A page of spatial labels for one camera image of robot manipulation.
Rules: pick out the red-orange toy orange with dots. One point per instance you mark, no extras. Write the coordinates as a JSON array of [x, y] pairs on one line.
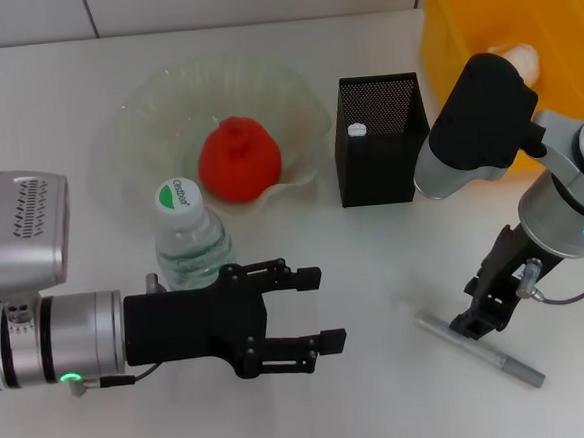
[[240, 162]]

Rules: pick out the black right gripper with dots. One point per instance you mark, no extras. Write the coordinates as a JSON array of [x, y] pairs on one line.
[[508, 269]]

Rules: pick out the black mesh pen holder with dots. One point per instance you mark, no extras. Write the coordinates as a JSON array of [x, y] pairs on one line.
[[374, 173]]

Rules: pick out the yellow plastic bin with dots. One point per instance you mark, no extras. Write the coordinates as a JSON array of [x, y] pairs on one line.
[[449, 27]]

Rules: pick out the green utility knife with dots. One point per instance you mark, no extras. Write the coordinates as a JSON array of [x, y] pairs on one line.
[[357, 130]]

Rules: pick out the grey pen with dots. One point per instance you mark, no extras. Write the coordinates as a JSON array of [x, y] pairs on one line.
[[497, 360]]

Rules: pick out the white paper ball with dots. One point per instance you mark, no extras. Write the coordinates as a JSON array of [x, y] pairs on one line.
[[526, 62]]

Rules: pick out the clear wavy glass fruit bowl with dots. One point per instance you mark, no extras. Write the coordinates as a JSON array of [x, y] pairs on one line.
[[164, 117]]

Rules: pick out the clear green-label water bottle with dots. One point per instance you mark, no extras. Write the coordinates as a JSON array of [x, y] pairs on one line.
[[193, 246]]

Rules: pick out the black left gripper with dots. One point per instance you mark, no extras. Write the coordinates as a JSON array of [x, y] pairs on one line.
[[194, 326]]

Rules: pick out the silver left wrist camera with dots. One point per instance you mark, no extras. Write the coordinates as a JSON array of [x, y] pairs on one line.
[[22, 233]]

